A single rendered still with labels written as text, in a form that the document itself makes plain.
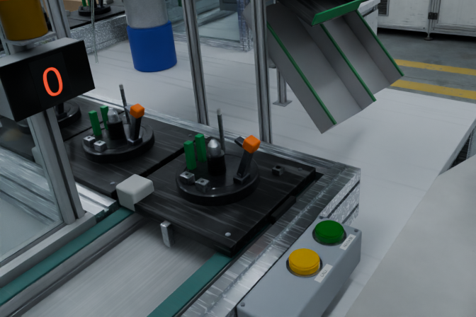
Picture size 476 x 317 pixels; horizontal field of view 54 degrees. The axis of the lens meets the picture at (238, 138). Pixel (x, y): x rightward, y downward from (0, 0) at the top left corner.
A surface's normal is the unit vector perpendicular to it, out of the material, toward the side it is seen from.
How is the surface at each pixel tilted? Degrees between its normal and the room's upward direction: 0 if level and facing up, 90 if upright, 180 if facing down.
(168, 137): 0
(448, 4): 90
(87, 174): 0
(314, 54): 45
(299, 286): 0
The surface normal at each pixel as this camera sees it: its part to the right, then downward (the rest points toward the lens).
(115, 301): -0.08, -0.88
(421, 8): -0.58, 0.42
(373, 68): 0.42, -0.41
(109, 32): 0.80, 0.23
